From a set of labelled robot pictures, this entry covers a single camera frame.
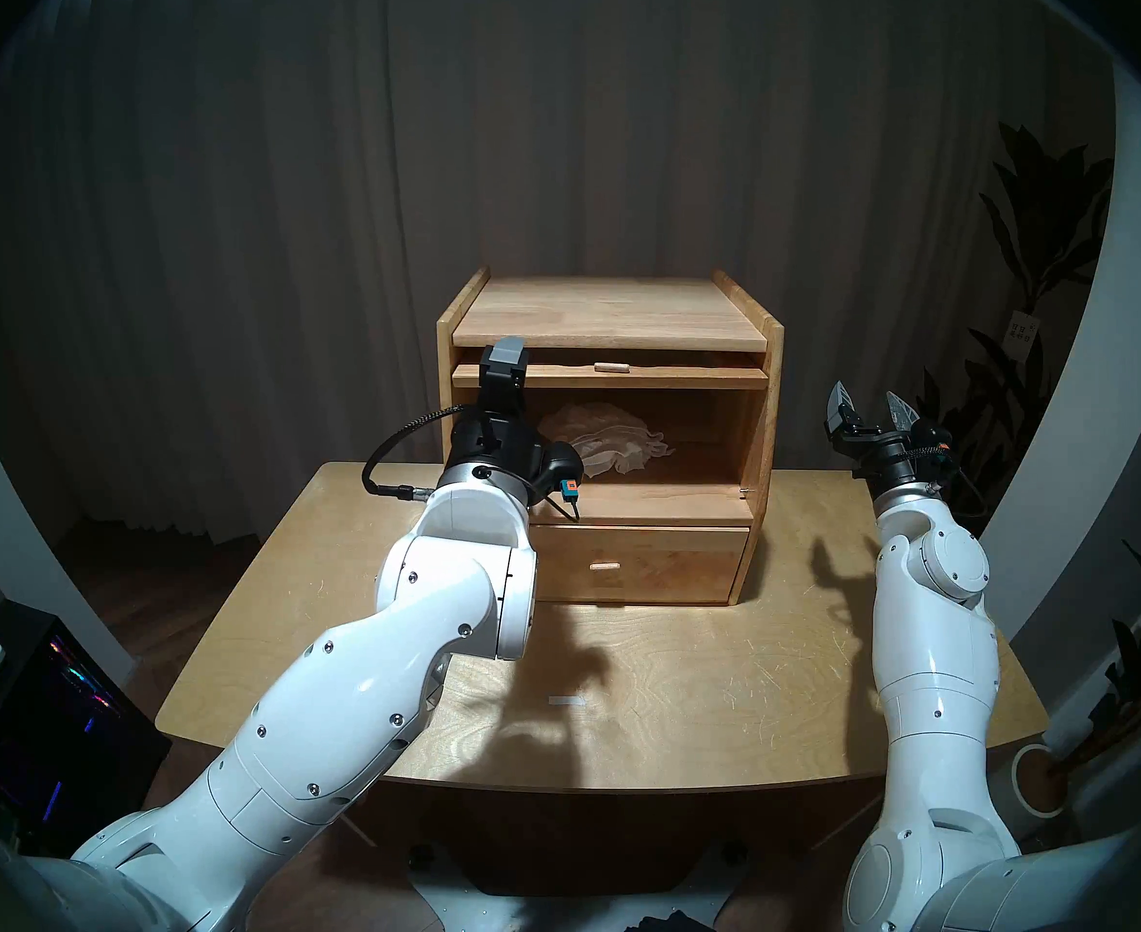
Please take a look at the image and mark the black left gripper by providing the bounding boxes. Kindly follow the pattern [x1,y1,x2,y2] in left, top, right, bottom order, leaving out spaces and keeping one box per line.
[446,336,547,506]

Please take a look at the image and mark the white pants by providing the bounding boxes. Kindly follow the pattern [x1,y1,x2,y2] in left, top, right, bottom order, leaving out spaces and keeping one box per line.
[538,402,676,478]

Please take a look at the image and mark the wooden door ribbed glass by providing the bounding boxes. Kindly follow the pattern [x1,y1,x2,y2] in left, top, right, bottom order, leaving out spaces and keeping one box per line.
[451,360,771,390]

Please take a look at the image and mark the wooden drawer with knob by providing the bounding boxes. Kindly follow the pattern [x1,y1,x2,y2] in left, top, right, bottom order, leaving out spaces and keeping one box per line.
[527,524,752,606]

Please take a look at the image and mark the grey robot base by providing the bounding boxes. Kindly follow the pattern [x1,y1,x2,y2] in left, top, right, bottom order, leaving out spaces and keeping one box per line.
[405,843,756,932]

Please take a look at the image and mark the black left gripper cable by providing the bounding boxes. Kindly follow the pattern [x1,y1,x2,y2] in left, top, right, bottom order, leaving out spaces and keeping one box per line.
[362,404,465,502]

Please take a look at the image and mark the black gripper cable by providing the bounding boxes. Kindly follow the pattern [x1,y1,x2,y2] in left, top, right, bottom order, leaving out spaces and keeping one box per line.
[949,459,987,523]
[362,404,465,502]

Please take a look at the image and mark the pleated curtain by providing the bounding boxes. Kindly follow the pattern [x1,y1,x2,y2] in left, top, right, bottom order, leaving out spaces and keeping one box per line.
[0,0,1115,552]

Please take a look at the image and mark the tall dark leafy plant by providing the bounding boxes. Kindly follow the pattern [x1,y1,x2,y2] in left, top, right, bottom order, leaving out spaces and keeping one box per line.
[906,122,1115,552]

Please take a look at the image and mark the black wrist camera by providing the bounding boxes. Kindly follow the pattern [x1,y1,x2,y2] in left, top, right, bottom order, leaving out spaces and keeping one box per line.
[541,442,586,506]
[915,425,955,480]

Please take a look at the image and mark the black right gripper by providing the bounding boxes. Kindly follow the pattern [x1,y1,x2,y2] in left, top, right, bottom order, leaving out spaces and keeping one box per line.
[826,381,926,494]

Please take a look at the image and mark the wooden cabinet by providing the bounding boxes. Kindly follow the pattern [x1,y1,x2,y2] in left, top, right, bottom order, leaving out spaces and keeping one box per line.
[436,267,785,607]

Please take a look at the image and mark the black computer tower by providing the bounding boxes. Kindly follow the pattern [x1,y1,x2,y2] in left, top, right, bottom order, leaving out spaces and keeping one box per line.
[0,600,171,858]

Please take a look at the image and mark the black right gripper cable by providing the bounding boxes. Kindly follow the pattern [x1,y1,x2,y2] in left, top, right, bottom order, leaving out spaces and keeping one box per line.
[949,459,987,523]

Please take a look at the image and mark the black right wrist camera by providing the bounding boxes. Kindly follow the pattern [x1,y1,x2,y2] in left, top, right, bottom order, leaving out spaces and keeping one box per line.
[915,425,955,480]

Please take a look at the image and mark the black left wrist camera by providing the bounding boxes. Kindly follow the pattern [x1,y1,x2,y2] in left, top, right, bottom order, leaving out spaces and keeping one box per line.
[541,442,586,506]

